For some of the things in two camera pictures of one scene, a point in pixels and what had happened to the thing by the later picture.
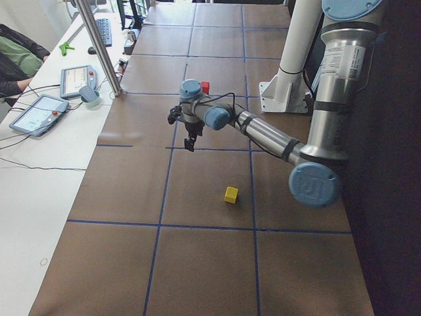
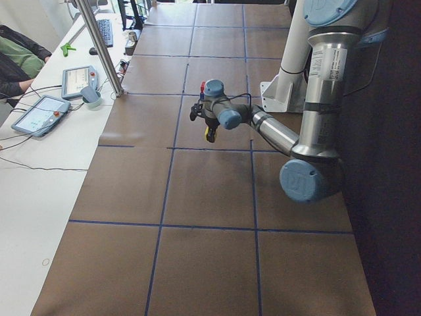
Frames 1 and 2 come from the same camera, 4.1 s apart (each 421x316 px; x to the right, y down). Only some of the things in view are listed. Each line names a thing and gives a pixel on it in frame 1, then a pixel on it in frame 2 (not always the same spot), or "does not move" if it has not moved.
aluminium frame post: x=111 y=75 does not move
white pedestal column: x=287 y=91 does not move
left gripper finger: x=189 y=143 -> x=209 y=135
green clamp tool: x=64 y=47 does not move
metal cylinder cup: x=131 y=35 does not move
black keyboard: x=104 y=27 does not move
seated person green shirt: x=20 y=58 does not move
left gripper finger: x=192 y=140 -> x=213 y=132
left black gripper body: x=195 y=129 -> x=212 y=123
